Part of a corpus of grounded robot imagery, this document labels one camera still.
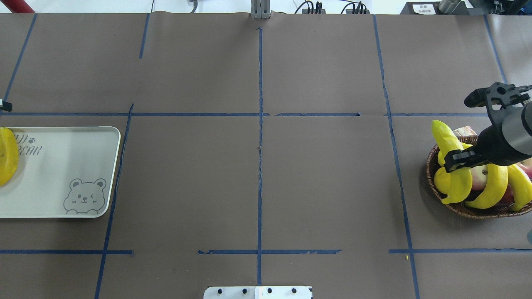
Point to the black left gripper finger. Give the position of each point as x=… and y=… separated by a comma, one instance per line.
x=5, y=106

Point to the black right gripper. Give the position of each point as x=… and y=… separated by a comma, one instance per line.
x=489, y=143

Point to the bright yellow banana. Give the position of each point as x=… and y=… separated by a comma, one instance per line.
x=461, y=179

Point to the long yellow banana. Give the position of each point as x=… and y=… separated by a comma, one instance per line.
x=496, y=186

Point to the spotted yellow banana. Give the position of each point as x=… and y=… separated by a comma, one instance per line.
x=9, y=155

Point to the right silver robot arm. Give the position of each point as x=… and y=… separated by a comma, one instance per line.
x=517, y=132

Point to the yellow lemon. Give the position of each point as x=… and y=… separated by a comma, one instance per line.
x=442, y=181

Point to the pale green apple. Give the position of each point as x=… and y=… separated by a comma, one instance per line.
x=479, y=176

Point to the small snack packet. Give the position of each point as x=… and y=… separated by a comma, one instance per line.
x=466, y=131

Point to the red pink apple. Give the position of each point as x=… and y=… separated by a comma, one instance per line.
x=526, y=165

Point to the white bear tray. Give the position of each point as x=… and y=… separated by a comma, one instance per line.
x=63, y=172

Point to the small steel cup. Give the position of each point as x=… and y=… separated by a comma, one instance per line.
x=447, y=7

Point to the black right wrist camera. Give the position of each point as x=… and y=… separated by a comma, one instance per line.
x=500, y=100

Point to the aluminium frame post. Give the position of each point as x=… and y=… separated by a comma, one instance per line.
x=260, y=9

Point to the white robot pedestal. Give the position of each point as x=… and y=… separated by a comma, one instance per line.
x=259, y=292

